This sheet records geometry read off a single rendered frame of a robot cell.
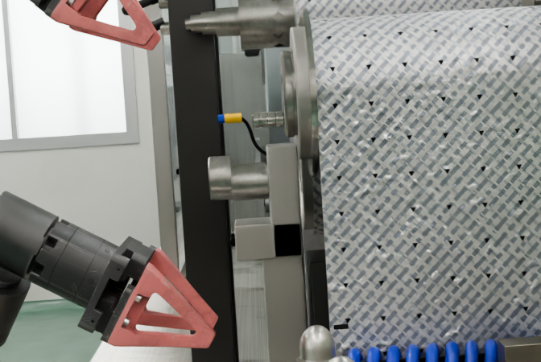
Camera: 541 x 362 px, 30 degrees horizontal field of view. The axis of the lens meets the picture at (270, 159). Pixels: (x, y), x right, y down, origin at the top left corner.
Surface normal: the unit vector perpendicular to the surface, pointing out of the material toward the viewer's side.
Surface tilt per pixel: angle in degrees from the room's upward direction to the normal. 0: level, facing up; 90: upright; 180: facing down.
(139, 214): 90
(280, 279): 90
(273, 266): 90
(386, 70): 78
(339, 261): 90
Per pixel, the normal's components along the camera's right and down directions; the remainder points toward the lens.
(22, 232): 0.15, -0.21
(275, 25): 0.04, 0.30
